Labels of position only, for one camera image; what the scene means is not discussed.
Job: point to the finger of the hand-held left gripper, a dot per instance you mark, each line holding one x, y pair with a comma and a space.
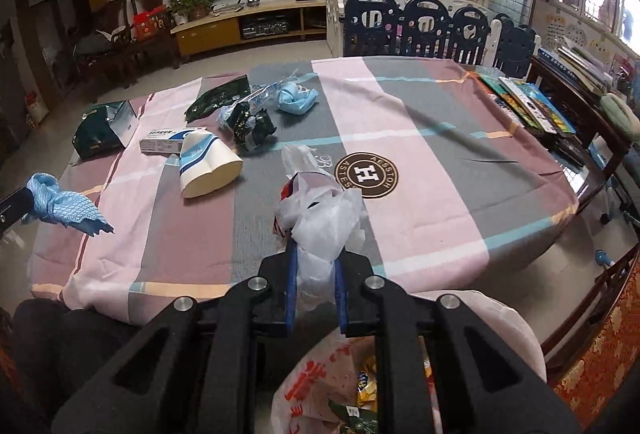
15, 211

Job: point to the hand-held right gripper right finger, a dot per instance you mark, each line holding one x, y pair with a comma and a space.
340, 299

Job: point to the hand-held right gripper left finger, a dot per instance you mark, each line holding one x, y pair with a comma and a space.
291, 294

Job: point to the light blue cloth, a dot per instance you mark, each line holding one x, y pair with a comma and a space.
55, 201

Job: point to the white plastic bag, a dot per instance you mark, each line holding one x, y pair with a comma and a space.
325, 224

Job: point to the yellow snack bag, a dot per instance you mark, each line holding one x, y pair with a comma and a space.
367, 384

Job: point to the white red printed bin liner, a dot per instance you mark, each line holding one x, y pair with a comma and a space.
300, 389

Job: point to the red carton box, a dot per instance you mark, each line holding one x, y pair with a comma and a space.
289, 191

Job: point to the green packet with white label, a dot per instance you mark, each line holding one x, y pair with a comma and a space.
350, 419

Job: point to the white blue paper cup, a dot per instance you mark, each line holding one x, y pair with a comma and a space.
210, 166

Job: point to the white trash bin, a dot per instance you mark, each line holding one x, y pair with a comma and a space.
500, 329

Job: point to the white blue medicine box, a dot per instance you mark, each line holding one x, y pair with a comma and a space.
165, 140

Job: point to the dark patterned wrapper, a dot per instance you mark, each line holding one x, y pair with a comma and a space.
252, 126

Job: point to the blue face mask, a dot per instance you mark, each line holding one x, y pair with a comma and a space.
297, 100

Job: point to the clear plastic wrapper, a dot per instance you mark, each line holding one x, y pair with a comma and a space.
255, 96

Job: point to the dark green snack bag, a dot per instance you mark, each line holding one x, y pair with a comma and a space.
215, 99

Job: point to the dark green tissue pack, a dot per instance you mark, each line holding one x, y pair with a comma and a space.
97, 129

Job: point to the plaid tablecloth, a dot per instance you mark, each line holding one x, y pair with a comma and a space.
425, 194

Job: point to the dark clothes bundle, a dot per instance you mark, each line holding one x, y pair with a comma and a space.
92, 44

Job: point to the red gift box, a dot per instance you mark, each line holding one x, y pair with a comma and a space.
150, 24

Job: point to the wooden television cabinet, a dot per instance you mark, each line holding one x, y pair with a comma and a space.
205, 34

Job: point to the black audio amplifier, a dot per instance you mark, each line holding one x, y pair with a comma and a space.
266, 29

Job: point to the blue plastic toy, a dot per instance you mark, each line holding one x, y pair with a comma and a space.
603, 258

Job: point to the row of picture books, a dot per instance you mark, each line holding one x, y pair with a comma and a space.
530, 106

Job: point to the red gold patterned sofa cushion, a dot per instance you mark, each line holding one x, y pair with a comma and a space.
605, 364

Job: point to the potted green plant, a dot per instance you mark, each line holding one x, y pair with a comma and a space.
192, 4

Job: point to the white navy playpen fence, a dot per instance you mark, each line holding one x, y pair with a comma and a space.
425, 29

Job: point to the dark wooden side table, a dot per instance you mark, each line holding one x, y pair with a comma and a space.
580, 114

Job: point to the stack of books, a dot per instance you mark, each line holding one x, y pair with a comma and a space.
575, 69

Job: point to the grey green cushion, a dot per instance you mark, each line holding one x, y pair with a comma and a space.
620, 116

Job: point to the row of wall charts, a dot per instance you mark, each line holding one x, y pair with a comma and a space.
565, 34

